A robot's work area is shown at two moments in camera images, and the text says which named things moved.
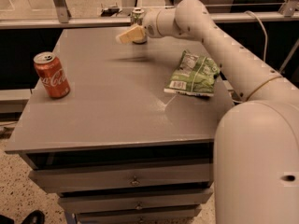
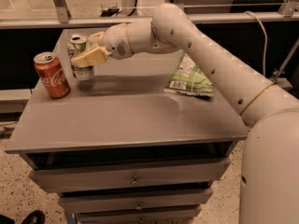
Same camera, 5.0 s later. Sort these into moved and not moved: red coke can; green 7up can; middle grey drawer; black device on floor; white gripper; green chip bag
Moved: white gripper; green 7up can
Not moved: green chip bag; red coke can; middle grey drawer; black device on floor
